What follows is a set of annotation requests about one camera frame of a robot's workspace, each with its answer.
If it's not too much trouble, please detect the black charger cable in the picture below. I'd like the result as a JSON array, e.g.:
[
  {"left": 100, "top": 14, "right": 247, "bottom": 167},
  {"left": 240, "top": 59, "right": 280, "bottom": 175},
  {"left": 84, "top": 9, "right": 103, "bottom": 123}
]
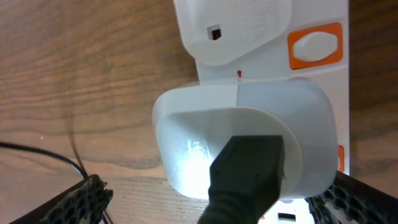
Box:
[{"left": 0, "top": 134, "right": 287, "bottom": 224}]

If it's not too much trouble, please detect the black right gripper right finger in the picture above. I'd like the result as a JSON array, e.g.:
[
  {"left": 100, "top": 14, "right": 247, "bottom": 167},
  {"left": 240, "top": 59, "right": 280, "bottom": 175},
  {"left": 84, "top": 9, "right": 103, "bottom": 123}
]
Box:
[{"left": 305, "top": 171, "right": 397, "bottom": 224}]

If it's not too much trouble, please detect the white charger plug adapter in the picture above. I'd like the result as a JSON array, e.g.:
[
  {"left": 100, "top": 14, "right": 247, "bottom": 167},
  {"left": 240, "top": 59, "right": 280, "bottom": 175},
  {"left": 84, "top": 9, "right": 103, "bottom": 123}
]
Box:
[{"left": 152, "top": 80, "right": 338, "bottom": 199}]

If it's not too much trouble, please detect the white power strip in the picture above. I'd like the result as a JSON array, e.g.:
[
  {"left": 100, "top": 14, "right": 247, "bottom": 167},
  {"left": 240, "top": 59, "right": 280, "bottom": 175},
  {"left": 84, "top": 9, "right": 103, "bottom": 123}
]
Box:
[{"left": 174, "top": 0, "right": 349, "bottom": 223}]

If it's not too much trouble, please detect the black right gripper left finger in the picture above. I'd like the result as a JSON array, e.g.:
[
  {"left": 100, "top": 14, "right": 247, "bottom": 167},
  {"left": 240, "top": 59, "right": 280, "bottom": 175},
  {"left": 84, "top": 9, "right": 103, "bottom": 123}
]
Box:
[{"left": 11, "top": 174, "right": 113, "bottom": 224}]

